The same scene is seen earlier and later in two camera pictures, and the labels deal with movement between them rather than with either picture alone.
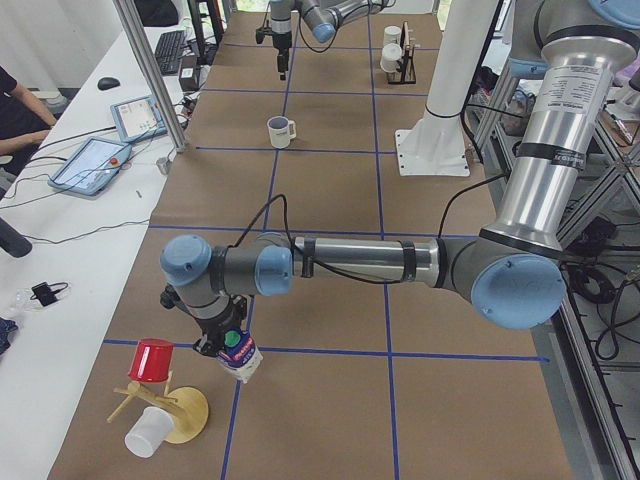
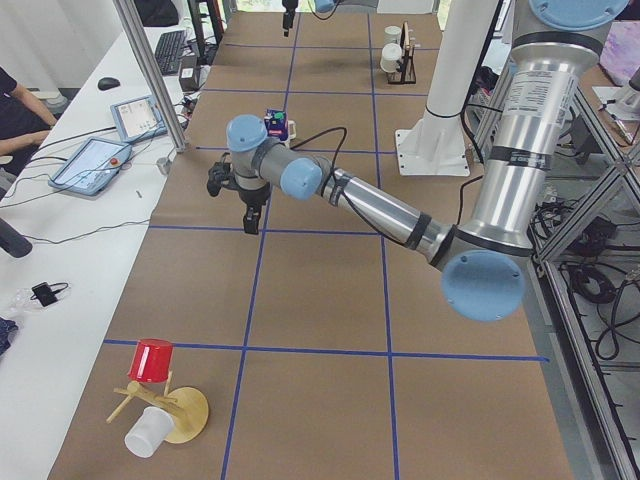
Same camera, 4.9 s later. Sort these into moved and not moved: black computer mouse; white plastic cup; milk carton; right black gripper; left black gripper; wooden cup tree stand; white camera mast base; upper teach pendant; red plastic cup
Moved: left black gripper; right black gripper; milk carton
Not moved: white camera mast base; upper teach pendant; red plastic cup; wooden cup tree stand; white plastic cup; black computer mouse
